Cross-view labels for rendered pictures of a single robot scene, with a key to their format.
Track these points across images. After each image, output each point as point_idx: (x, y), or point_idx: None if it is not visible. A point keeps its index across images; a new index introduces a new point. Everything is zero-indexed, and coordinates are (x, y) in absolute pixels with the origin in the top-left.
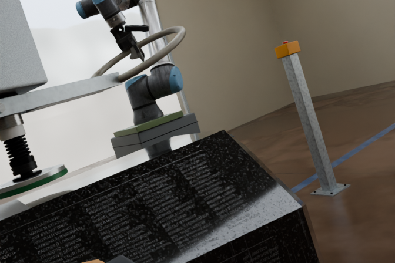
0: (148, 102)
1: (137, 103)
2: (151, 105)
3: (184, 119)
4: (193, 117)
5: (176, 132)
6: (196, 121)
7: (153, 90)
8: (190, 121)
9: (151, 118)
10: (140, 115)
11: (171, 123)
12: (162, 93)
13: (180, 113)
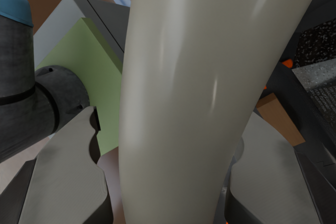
0: (45, 98)
1: (48, 126)
2: (51, 90)
3: (92, 19)
4: None
5: (122, 45)
6: None
7: (27, 81)
8: (90, 9)
9: (83, 91)
10: (73, 117)
11: (112, 48)
12: (33, 55)
13: (89, 22)
